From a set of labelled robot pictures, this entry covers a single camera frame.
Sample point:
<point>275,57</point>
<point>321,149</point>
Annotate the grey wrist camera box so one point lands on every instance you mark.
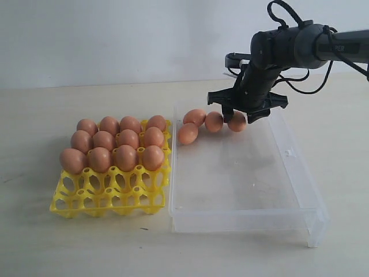
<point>236,60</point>

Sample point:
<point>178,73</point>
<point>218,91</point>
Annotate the brown egg column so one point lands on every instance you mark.
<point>104,139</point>

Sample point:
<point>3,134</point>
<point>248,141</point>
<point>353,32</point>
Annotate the yellow plastic egg tray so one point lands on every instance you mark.
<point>123,193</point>

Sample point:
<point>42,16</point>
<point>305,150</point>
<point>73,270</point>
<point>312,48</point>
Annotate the brown egg mid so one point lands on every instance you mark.
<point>100,159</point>

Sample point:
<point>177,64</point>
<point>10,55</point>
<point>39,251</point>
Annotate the clear plastic bin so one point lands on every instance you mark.
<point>254,180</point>

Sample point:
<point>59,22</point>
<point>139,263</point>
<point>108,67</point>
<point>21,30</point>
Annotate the brown egg slot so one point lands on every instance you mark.
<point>157,121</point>
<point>87,125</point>
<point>131,123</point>
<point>110,125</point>

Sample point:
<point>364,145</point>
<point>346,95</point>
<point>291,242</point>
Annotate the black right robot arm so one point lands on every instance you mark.
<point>307,47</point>

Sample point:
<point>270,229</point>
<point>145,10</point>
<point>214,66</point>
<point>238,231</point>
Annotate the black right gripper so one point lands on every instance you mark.
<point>251,94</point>

